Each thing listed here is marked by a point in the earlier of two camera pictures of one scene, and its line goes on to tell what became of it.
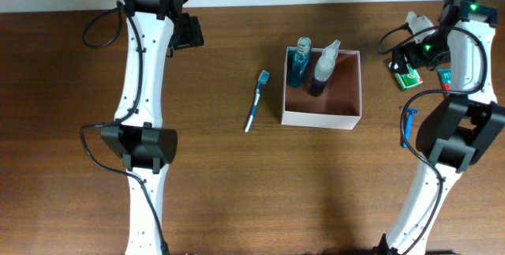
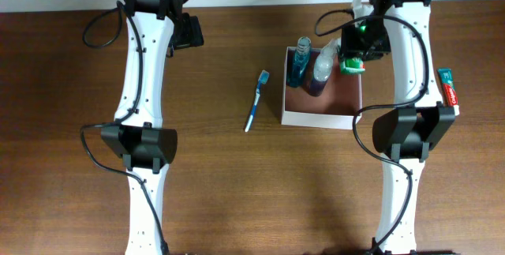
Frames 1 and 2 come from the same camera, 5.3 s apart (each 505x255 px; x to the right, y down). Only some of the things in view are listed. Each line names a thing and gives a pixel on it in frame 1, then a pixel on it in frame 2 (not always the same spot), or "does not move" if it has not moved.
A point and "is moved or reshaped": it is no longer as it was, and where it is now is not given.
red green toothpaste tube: (445, 75) does not move
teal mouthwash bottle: (301, 61) does not move
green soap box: (409, 79) is moved or reshaped
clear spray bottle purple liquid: (323, 69) does not move
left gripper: (188, 34) does not move
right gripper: (400, 64) -> (364, 50)
